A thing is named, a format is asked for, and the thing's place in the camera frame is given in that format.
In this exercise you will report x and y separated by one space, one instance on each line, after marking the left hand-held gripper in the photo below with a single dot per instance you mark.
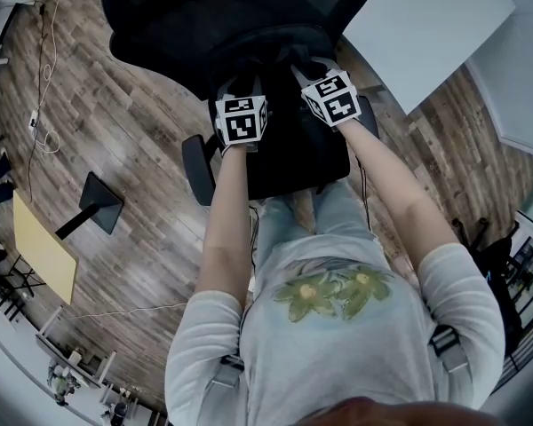
242 124

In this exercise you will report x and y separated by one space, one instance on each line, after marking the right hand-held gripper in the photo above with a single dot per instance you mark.
335 104

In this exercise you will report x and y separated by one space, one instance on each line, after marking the black bag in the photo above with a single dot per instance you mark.
280 56

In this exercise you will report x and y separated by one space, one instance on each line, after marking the black office chair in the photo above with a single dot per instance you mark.
160 25

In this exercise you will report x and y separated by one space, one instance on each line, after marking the person's right forearm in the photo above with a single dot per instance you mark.
395 193

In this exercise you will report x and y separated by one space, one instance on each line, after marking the person's left forearm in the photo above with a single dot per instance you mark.
224 220

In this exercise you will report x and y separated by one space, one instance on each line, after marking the black chair with wheels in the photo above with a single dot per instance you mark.
493 282

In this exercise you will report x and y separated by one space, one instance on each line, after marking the light blue jeans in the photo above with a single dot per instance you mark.
333 211

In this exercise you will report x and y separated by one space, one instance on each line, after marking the large white table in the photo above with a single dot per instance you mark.
422 29

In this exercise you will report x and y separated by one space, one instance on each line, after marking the white table with grey edge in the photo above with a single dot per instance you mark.
515 82

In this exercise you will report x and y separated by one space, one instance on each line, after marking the white power strip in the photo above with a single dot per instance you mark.
34 120

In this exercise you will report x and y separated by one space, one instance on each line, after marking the white floral shirt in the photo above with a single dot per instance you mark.
328 340

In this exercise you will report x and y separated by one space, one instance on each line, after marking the yellow table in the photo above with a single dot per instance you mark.
44 251

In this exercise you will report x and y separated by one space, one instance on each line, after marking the black table pedestal base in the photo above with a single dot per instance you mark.
100 200

